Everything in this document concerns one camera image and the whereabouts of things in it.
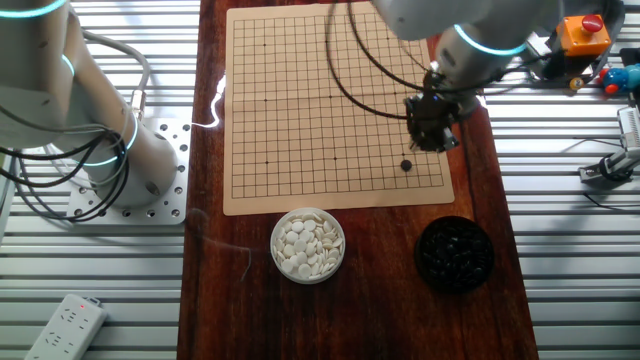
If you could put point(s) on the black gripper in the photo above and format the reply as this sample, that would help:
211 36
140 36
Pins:
430 112

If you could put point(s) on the black Go stone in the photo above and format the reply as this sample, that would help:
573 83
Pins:
406 165

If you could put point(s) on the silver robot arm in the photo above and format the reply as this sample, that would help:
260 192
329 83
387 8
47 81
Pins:
475 25

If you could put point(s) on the beige Go board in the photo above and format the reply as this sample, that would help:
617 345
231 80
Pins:
300 125

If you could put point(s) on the heap of black Go stones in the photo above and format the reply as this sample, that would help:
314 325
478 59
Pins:
455 255

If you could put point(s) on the black round stone bowl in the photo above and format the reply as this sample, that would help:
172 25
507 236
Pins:
419 270

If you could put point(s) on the small yellow ball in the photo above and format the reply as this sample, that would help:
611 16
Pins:
576 83

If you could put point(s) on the heap of white Go stones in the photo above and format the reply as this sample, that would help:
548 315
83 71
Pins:
305 245

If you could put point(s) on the orange emergency stop box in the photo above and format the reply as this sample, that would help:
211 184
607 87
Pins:
582 37

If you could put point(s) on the white round stone bowl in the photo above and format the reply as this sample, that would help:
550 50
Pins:
274 260

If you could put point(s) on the blue plastic toy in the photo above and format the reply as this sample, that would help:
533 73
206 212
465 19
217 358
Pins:
622 79

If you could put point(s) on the silver perforated mounting plate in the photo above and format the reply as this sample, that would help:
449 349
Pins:
172 200

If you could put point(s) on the white power strip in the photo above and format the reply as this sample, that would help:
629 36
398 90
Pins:
65 327

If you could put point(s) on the silver camera on bracket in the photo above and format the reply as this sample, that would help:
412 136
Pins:
627 125

